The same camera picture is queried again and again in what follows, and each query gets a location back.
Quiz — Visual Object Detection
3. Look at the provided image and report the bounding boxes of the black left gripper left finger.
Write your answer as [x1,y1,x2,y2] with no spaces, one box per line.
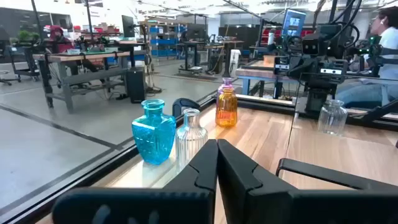
[52,139,219,224]

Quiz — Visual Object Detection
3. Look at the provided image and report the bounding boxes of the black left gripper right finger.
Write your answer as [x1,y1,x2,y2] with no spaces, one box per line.
[218,139,398,224]

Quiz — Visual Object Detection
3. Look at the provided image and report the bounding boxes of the teal diamond-cut glass vase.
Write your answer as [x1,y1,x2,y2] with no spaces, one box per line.
[131,98,177,166]

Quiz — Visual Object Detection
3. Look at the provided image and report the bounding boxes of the tall clear ribbed glass vase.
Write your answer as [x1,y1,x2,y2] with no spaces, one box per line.
[175,108,208,174]

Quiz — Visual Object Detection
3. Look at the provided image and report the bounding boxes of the amber ribbed glass vase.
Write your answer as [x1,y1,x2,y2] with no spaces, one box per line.
[215,88,239,128]

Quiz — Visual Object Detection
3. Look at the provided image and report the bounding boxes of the person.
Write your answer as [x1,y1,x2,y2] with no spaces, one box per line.
[335,6,398,110]
[48,25,75,54]

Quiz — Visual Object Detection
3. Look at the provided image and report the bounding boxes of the monitor with blue screen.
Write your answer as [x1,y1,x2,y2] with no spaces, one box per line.
[281,8,308,37]

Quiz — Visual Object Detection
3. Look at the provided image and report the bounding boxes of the wooden workbench blue legs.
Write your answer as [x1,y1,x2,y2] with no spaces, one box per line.
[235,55,296,98]

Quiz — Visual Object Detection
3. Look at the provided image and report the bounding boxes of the white computer tower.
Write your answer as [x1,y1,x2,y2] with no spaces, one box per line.
[229,49,242,78]

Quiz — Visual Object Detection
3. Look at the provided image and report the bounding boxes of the black computer tower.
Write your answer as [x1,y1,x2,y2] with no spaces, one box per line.
[126,67,147,104]

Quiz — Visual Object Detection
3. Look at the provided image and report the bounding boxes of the grey workbench wooden top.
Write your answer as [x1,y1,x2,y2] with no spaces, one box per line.
[32,46,149,111]

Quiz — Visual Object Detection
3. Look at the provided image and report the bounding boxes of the storage rack with blue bins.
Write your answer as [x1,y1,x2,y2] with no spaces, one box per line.
[140,19,188,59]

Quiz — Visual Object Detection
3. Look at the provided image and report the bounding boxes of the black computer monitor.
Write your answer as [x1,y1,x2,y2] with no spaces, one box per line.
[121,14,136,39]

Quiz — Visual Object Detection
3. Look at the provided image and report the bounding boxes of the green potted plant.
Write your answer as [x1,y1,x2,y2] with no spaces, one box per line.
[17,29,40,43]

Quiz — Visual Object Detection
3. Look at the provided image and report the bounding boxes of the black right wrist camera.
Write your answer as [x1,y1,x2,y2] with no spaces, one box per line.
[301,33,320,56]

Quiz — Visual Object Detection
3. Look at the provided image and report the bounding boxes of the black table clamp handle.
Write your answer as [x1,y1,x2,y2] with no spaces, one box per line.
[172,98,201,118]

